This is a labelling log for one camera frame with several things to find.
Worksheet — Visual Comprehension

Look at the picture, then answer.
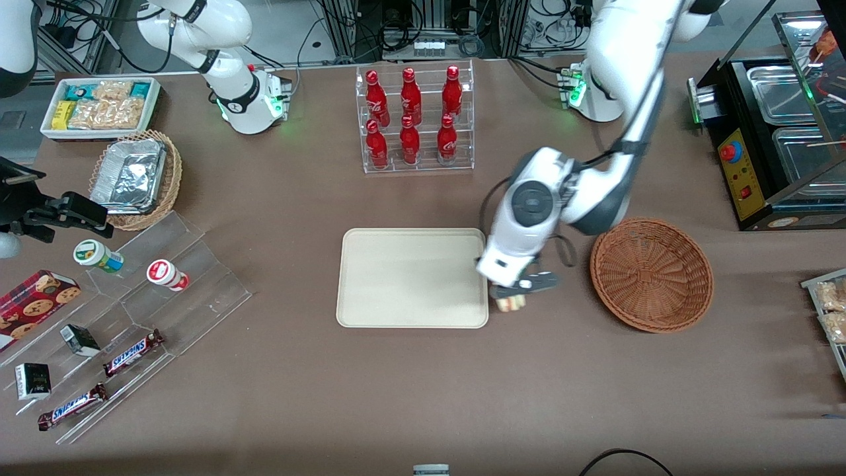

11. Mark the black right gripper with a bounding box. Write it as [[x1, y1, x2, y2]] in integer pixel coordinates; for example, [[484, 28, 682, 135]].
[[0, 157, 114, 242]]

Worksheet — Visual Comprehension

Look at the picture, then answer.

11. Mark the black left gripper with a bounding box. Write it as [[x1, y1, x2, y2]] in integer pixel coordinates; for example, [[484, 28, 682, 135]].
[[489, 271, 560, 299]]

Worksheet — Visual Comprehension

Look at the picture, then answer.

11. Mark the cream plastic tray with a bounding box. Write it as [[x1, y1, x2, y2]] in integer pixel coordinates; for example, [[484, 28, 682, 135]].
[[336, 228, 489, 329]]

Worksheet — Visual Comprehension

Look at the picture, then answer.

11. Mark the light tan wicker basket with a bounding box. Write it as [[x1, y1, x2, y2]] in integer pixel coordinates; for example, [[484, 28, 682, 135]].
[[89, 130, 183, 232]]

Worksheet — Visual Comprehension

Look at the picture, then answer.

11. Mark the brown round wicker basket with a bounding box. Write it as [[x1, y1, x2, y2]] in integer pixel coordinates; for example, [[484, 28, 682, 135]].
[[590, 218, 714, 333]]

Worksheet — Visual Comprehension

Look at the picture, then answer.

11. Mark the grey tray of pastries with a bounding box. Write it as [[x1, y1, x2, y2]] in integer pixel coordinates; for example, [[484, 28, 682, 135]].
[[801, 268, 846, 384]]

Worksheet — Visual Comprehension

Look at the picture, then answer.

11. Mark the green lid yogurt cup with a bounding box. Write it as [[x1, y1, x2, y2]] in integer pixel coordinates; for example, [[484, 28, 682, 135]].
[[73, 239, 124, 274]]

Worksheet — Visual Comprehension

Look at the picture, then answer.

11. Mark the aluminium foil container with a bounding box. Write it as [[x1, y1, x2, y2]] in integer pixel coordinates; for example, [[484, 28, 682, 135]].
[[91, 139, 167, 215]]

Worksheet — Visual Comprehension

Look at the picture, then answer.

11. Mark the red tartan cookie box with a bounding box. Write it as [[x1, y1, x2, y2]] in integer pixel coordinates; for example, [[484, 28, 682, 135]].
[[0, 269, 81, 352]]

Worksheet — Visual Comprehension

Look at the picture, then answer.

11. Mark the clear bag of crackers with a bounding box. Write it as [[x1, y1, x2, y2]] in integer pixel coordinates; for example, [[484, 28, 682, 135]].
[[93, 81, 134, 101], [69, 97, 145, 130]]

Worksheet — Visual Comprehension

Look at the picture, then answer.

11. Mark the red lid yogurt cup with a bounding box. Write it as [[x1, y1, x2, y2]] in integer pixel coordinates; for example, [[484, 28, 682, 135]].
[[146, 259, 190, 292]]

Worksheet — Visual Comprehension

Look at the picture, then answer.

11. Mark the clear acrylic bottle rack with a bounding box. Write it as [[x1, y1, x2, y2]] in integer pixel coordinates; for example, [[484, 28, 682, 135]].
[[356, 59, 475, 175]]

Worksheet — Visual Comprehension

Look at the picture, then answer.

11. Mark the white rectangular snack bin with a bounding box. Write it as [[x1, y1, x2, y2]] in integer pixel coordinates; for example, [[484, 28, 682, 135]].
[[40, 77, 162, 141]]

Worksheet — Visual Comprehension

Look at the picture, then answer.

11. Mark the Snickers chocolate bar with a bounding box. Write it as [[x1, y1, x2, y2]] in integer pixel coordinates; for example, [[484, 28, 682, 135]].
[[102, 329, 165, 377], [38, 383, 108, 432]]

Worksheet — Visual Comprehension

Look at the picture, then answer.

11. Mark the clear acrylic stepped stand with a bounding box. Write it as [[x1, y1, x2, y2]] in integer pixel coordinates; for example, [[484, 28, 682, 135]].
[[0, 210, 253, 445]]

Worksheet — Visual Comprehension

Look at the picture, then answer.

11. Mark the small black white carton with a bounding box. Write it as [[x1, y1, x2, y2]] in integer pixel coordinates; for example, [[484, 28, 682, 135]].
[[15, 362, 52, 401]]

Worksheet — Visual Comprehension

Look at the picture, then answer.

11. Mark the red cola bottle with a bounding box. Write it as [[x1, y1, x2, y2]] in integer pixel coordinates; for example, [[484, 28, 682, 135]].
[[399, 116, 422, 166], [401, 67, 423, 124], [437, 114, 459, 166], [365, 119, 389, 170], [442, 65, 463, 120], [365, 70, 390, 126]]

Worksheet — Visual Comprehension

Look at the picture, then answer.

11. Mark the black food warmer cabinet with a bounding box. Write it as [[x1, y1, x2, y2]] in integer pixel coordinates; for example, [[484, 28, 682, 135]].
[[687, 10, 846, 232]]

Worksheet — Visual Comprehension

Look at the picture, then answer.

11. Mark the wrapped pastry bag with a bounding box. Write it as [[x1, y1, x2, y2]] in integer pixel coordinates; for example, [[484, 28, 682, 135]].
[[820, 312, 846, 344], [814, 280, 846, 312]]

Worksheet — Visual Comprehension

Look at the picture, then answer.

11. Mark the steel food pan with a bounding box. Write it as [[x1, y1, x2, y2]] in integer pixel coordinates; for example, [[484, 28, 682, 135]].
[[772, 126, 846, 184], [747, 65, 822, 126]]

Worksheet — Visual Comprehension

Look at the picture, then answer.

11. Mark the thin black cable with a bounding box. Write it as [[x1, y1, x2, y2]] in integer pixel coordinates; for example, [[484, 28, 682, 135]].
[[580, 449, 675, 476]]

